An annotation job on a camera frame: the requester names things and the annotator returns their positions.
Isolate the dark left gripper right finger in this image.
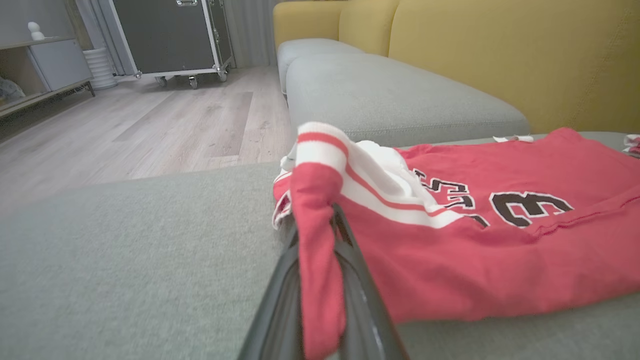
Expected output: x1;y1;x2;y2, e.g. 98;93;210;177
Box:
330;202;408;360

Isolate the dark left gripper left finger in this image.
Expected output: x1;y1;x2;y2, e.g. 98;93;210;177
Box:
237;230;303;360

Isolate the red basketball jersey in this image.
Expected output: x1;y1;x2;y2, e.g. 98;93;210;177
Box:
271;121;640;360

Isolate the small grey sofa seat cushion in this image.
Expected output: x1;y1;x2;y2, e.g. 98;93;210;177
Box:
276;38;366;96

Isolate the short yellow sofa backrest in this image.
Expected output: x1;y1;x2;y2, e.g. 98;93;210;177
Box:
273;0;351;51
338;0;401;57

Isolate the grey window curtain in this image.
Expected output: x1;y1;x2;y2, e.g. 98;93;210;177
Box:
222;0;282;69

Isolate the long yellow sofa backrest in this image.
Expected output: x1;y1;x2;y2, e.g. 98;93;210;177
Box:
388;0;640;134

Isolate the black wheeled flight case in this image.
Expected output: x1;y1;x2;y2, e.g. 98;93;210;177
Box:
107;0;235;90

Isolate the white ribbed round bin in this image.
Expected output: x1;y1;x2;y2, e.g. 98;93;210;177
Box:
82;47;119;91

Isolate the grey sideboard door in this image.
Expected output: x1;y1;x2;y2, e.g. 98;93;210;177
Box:
28;39;94;92

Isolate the grey soft item in shelf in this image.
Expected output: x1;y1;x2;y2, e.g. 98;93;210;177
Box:
0;77;26;102

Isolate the grey low sideboard cabinet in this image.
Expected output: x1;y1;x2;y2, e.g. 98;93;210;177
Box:
0;0;96;119

